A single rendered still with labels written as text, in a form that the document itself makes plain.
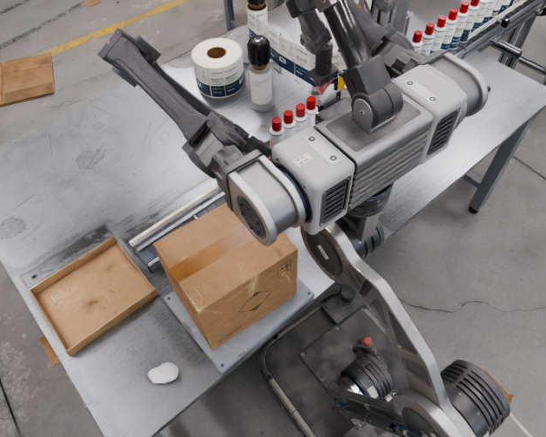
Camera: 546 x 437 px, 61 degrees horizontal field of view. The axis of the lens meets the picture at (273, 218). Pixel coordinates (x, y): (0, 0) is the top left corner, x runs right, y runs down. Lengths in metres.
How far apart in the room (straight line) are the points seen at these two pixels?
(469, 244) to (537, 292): 0.39
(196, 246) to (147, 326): 0.36
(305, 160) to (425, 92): 0.30
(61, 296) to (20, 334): 1.05
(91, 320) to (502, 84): 1.86
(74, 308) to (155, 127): 0.81
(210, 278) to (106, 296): 0.48
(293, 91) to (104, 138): 0.79
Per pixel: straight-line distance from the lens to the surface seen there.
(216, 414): 2.20
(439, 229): 2.70
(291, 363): 1.99
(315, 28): 1.52
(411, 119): 0.92
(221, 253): 1.19
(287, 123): 1.58
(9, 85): 3.98
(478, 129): 2.02
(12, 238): 1.81
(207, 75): 1.91
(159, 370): 1.38
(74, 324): 1.54
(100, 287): 1.57
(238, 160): 0.85
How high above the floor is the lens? 2.13
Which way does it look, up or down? 55 degrees down
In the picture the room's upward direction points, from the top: 3 degrees counter-clockwise
